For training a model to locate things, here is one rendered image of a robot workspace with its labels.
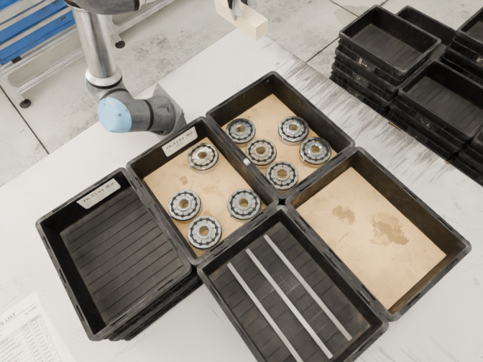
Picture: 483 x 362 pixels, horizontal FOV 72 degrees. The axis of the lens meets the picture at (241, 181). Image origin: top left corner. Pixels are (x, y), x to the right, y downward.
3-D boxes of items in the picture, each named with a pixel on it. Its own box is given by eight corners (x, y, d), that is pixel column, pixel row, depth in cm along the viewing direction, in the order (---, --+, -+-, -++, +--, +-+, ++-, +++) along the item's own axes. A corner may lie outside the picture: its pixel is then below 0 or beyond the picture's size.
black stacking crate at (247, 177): (137, 181, 113) (124, 165, 102) (208, 135, 119) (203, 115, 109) (202, 275, 97) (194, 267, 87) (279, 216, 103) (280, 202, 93)
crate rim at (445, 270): (281, 205, 95) (282, 201, 93) (356, 148, 101) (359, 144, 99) (389, 325, 79) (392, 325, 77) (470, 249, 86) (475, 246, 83)
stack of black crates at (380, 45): (323, 92, 207) (337, 31, 167) (355, 67, 215) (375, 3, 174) (375, 130, 193) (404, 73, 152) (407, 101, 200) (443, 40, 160)
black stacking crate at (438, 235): (281, 216, 103) (282, 202, 93) (349, 164, 110) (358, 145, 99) (377, 326, 88) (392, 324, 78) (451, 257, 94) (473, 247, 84)
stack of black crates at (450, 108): (376, 129, 193) (397, 89, 162) (408, 100, 200) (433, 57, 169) (437, 173, 178) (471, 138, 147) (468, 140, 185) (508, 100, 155)
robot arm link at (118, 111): (142, 138, 121) (108, 141, 111) (126, 113, 125) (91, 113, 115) (154, 114, 114) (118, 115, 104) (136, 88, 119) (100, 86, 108)
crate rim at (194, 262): (126, 168, 104) (123, 164, 102) (204, 118, 110) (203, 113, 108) (195, 269, 88) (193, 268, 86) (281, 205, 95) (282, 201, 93)
